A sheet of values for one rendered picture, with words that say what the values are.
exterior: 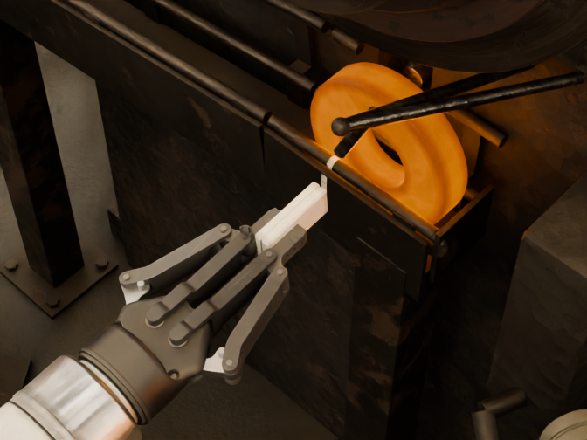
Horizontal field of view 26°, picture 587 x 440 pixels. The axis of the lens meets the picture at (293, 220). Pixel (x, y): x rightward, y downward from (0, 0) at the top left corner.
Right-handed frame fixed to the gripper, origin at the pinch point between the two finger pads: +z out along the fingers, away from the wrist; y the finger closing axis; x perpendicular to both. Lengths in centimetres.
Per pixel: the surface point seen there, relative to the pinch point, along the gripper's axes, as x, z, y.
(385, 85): 5.7, 12.2, -0.5
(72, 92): -77, 30, -85
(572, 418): -5.6, 3.4, 26.0
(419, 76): -1.7, 19.6, -2.9
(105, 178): -77, 21, -67
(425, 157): 2.4, 10.6, 5.1
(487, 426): -14.4, 2.2, 19.5
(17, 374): -73, -11, -48
